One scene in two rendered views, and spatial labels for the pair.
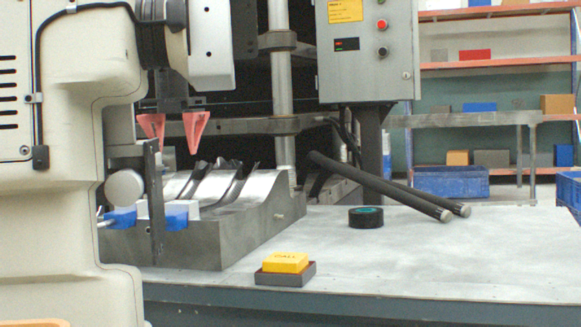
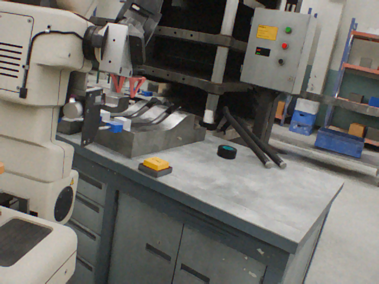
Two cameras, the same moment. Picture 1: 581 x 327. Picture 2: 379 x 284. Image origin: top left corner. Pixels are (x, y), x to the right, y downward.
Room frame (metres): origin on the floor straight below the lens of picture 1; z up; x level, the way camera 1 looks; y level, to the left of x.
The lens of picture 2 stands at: (-0.10, -0.29, 1.21)
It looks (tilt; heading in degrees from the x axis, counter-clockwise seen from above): 15 degrees down; 12
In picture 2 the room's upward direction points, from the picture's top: 11 degrees clockwise
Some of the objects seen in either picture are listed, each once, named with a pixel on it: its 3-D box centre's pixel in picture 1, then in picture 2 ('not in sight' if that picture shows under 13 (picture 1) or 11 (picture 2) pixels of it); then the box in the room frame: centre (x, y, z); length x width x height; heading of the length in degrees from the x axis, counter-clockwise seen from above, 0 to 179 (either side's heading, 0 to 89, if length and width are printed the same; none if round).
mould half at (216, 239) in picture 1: (214, 205); (150, 123); (1.26, 0.17, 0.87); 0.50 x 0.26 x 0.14; 161
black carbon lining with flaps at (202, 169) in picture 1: (206, 184); (148, 111); (1.25, 0.18, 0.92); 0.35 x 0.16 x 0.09; 161
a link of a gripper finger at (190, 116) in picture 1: (185, 128); (131, 83); (1.02, 0.18, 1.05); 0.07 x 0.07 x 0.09; 71
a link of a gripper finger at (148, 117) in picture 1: (164, 128); (122, 80); (1.03, 0.22, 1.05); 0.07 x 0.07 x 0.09; 71
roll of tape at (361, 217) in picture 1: (366, 217); (227, 151); (1.29, -0.16, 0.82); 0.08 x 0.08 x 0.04
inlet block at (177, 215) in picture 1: (168, 222); (112, 127); (0.99, 0.21, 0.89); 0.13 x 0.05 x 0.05; 161
